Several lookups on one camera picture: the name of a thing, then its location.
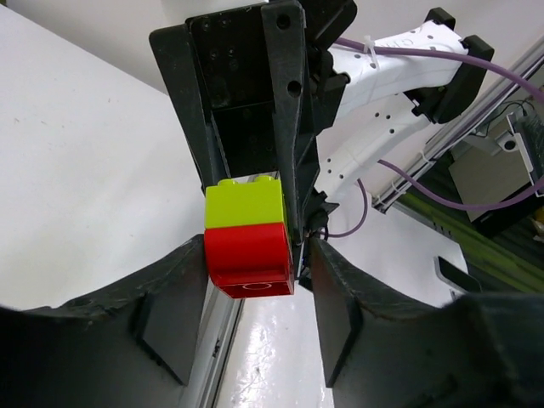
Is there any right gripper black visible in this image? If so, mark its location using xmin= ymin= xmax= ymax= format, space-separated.
xmin=149 ymin=1 xmax=340 ymax=247

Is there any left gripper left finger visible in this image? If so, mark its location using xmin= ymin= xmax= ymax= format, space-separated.
xmin=1 ymin=235 xmax=207 ymax=407

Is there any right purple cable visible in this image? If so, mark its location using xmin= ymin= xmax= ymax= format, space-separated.
xmin=322 ymin=36 xmax=544 ymax=241

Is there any red square lego brick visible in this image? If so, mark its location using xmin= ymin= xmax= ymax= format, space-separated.
xmin=204 ymin=223 xmax=294 ymax=299

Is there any aluminium rail frame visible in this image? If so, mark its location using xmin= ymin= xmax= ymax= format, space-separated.
xmin=371 ymin=37 xmax=544 ymax=218

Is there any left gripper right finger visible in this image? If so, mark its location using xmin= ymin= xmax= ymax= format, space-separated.
xmin=309 ymin=239 xmax=543 ymax=407

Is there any lime yellow long lego brick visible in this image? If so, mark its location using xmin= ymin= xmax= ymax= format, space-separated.
xmin=205 ymin=175 xmax=286 ymax=230

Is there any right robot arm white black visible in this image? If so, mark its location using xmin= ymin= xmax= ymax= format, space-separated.
xmin=149 ymin=1 xmax=494 ymax=252

